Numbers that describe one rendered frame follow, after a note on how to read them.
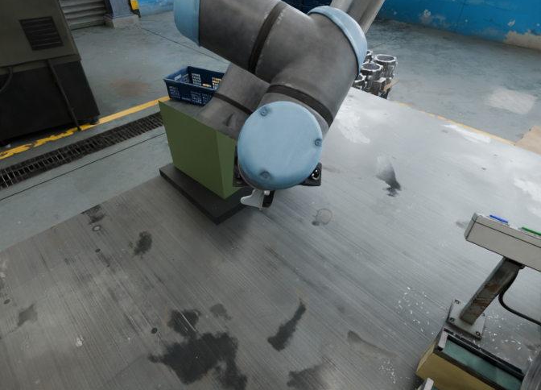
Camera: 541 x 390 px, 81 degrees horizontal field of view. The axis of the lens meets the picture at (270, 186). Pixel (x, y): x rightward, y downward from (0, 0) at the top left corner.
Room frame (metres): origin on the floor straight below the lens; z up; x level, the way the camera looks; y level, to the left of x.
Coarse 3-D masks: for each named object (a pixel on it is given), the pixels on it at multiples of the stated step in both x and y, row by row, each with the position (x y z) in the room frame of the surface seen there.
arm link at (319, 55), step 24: (288, 24) 0.39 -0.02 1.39; (312, 24) 0.40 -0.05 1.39; (336, 24) 0.39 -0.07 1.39; (264, 48) 0.38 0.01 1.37; (288, 48) 0.37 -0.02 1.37; (312, 48) 0.37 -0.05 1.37; (336, 48) 0.37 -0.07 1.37; (360, 48) 0.39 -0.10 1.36; (264, 72) 0.38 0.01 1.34; (288, 72) 0.36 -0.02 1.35; (312, 72) 0.35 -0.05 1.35; (336, 72) 0.36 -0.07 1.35; (312, 96) 0.33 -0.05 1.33; (336, 96) 0.35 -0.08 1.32
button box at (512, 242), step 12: (480, 216) 0.39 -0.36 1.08; (468, 228) 0.40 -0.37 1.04; (480, 228) 0.37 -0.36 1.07; (492, 228) 0.37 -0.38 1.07; (504, 228) 0.36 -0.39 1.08; (516, 228) 0.37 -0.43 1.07; (468, 240) 0.37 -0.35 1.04; (480, 240) 0.36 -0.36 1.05; (492, 240) 0.35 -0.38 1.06; (504, 240) 0.35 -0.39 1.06; (516, 240) 0.34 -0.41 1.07; (528, 240) 0.34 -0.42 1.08; (540, 240) 0.33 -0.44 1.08; (504, 252) 0.34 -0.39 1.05; (516, 252) 0.33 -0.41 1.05; (528, 252) 0.33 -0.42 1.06; (540, 252) 0.32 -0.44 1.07; (528, 264) 0.31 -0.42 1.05; (540, 264) 0.31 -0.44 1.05
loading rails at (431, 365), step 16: (448, 336) 0.25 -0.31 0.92; (432, 352) 0.23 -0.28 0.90; (448, 352) 0.23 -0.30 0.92; (464, 352) 0.23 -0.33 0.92; (480, 352) 0.22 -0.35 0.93; (432, 368) 0.22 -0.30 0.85; (448, 368) 0.21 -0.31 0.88; (464, 368) 0.21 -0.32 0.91; (480, 368) 0.20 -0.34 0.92; (496, 368) 0.20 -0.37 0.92; (512, 368) 0.20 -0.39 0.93; (432, 384) 0.17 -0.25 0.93; (448, 384) 0.20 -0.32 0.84; (464, 384) 0.20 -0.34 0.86; (480, 384) 0.19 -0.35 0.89; (496, 384) 0.18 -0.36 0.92; (512, 384) 0.18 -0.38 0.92
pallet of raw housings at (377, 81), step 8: (368, 56) 2.80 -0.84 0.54; (376, 56) 2.78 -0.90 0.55; (384, 56) 2.81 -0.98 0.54; (392, 56) 2.76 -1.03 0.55; (368, 64) 2.61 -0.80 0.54; (376, 64) 2.59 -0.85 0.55; (384, 64) 2.65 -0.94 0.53; (392, 64) 2.66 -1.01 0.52; (360, 72) 2.51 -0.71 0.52; (368, 72) 2.45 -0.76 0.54; (376, 72) 2.47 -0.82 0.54; (384, 72) 2.63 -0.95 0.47; (392, 72) 2.67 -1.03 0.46; (360, 80) 2.36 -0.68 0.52; (368, 80) 2.45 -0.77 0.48; (376, 80) 2.46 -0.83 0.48; (384, 80) 2.47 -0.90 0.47; (392, 80) 2.76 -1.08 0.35; (360, 88) 2.23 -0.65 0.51; (368, 88) 2.44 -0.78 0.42; (376, 88) 2.43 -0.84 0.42; (384, 88) 2.59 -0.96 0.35; (384, 96) 2.64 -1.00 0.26
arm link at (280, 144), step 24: (264, 96) 0.36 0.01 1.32; (288, 96) 0.33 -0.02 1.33; (264, 120) 0.30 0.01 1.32; (288, 120) 0.30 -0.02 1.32; (312, 120) 0.30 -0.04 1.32; (240, 144) 0.29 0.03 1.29; (264, 144) 0.28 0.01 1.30; (288, 144) 0.28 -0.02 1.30; (312, 144) 0.29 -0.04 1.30; (240, 168) 0.35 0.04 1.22; (264, 168) 0.27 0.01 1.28; (288, 168) 0.27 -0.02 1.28; (312, 168) 0.27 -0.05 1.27
